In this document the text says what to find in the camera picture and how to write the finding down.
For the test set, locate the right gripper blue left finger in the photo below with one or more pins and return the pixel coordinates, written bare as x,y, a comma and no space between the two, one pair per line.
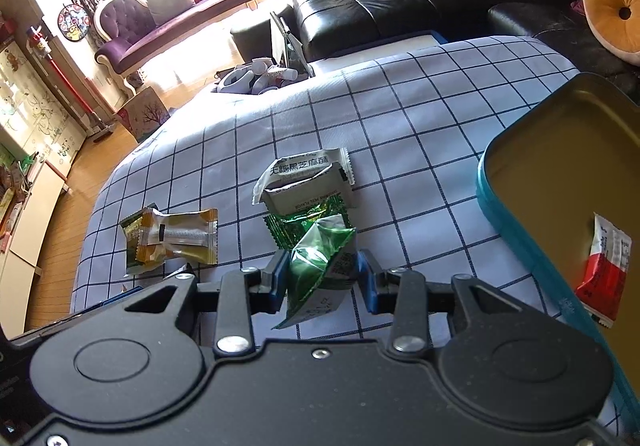
273,280

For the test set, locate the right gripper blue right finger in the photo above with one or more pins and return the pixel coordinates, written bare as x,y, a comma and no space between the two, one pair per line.
372,283

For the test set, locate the green white snack packet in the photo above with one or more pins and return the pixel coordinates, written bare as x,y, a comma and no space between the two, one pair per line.
323,268

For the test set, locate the small green candy wrapper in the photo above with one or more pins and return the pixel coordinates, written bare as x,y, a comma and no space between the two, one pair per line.
287,230

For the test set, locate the white sesame crisp packet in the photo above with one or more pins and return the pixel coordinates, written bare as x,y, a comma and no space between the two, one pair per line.
296,182

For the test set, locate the orange silver snack packet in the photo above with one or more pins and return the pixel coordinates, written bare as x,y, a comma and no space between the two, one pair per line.
188,235

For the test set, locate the green yellow snack packet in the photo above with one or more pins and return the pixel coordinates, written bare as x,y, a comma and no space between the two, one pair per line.
132,227

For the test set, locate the white neck massager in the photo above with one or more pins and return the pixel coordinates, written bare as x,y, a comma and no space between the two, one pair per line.
256,77

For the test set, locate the red white snack packet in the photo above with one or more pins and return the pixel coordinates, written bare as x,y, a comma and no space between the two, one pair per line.
603,284

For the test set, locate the tree print paper bag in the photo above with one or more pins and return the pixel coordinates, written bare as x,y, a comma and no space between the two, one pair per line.
142,115

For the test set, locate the blue tin box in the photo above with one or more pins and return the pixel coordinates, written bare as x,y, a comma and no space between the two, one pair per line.
545,180

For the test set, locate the red stick vacuum cleaner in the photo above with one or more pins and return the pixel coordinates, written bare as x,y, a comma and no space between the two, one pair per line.
100,130

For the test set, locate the tablet on stand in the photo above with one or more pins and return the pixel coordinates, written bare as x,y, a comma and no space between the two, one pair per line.
292,50

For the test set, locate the black round ottoman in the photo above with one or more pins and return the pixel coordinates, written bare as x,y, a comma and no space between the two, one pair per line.
252,38

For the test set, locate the white low tv cabinet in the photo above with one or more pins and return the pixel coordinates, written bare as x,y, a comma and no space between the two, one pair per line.
18,264

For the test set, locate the black leather sofa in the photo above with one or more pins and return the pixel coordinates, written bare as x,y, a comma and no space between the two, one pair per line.
329,28

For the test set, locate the purple chaise longue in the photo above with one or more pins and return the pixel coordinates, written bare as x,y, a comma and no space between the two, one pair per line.
132,36

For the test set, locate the grey cushion on chaise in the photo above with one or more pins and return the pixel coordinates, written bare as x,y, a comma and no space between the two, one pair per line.
163,11

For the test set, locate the orange round plush cushion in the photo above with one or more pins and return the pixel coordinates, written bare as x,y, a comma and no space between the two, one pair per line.
615,24

